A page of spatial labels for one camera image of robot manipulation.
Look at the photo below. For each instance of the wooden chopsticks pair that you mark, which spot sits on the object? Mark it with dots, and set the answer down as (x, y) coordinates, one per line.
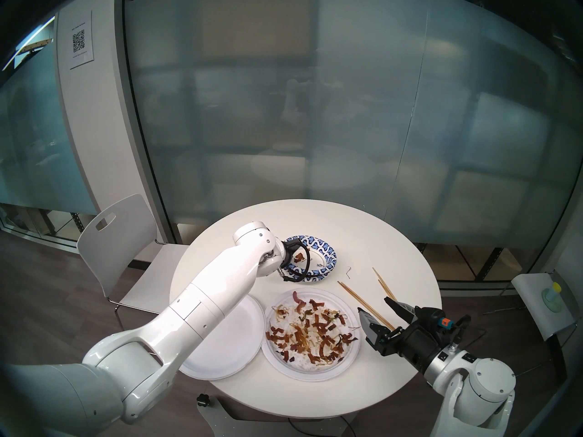
(385, 288)
(355, 293)
(378, 275)

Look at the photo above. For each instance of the brown leafy scrap pieces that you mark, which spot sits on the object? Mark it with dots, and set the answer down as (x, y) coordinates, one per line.
(299, 257)

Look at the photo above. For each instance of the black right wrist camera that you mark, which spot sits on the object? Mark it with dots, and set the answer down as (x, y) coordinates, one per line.
(432, 317)

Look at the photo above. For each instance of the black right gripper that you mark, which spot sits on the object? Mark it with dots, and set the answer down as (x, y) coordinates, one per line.
(416, 345)

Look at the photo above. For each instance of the white paper plate with leftovers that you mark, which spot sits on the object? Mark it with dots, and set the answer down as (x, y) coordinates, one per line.
(284, 361)

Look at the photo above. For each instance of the black star knob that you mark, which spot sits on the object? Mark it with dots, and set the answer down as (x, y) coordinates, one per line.
(202, 399)

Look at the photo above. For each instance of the wooden chopstick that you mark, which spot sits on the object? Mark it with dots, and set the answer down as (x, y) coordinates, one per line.
(350, 292)

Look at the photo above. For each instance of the white QR code sign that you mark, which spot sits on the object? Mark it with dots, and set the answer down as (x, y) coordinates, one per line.
(81, 58)

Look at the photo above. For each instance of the yellow capped green bottle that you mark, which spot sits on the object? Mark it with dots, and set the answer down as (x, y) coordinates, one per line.
(552, 299)

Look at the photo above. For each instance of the blue patterned bowl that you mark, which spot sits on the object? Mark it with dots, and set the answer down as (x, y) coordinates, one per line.
(325, 274)
(314, 239)

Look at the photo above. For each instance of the grey chair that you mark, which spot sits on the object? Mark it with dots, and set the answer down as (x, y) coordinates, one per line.
(530, 299)

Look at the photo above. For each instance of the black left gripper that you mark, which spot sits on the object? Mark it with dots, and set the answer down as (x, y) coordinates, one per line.
(287, 258)

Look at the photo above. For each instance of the black perforated shelf post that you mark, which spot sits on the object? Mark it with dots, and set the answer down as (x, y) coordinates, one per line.
(486, 263)
(78, 226)

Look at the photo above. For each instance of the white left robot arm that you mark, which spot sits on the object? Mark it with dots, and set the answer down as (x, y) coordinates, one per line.
(205, 304)

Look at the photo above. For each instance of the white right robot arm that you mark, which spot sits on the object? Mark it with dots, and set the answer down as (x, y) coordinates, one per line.
(492, 381)

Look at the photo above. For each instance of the mixed brown leftover strips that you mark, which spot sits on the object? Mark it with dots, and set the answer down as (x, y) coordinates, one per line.
(319, 338)

